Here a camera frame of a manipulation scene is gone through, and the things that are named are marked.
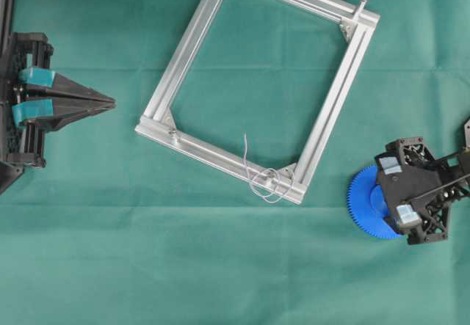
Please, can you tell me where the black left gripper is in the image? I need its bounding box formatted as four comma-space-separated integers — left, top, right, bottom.
1, 33, 115, 173

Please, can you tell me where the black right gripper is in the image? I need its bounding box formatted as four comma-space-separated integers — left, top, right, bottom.
375, 137, 469, 245

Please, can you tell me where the blue plastic gear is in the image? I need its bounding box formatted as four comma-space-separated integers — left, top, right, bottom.
347, 165, 401, 240

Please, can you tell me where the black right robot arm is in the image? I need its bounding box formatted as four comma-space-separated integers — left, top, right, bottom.
375, 122, 469, 245

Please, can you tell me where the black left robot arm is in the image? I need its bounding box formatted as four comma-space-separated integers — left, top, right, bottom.
1, 0, 115, 178

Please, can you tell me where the short steel shaft left corner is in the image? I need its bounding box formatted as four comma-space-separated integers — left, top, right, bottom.
168, 129, 181, 147

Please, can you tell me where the upright steel shaft top corner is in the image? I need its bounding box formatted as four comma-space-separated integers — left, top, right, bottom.
352, 0, 367, 22

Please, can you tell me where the square aluminium extrusion frame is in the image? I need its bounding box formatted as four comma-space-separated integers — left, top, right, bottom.
135, 0, 380, 204

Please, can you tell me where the steel shaft with wire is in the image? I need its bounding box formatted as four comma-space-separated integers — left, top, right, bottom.
264, 168, 277, 189

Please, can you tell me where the thin white wire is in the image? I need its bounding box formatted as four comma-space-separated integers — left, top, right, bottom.
242, 132, 289, 204

